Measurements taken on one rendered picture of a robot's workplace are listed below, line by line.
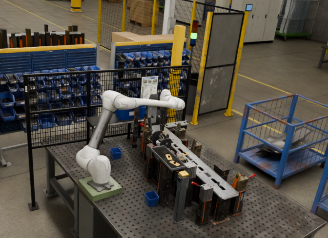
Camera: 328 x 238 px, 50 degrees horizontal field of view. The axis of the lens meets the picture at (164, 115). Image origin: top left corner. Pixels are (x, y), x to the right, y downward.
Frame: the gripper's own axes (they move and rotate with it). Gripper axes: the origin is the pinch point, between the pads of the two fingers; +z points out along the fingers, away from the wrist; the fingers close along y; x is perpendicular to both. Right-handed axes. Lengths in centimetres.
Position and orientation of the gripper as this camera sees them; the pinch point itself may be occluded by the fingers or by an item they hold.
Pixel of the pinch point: (162, 127)
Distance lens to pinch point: 369.4
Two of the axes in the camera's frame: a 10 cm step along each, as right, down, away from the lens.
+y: 8.7, -1.2, 4.7
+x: -4.8, -3.9, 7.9
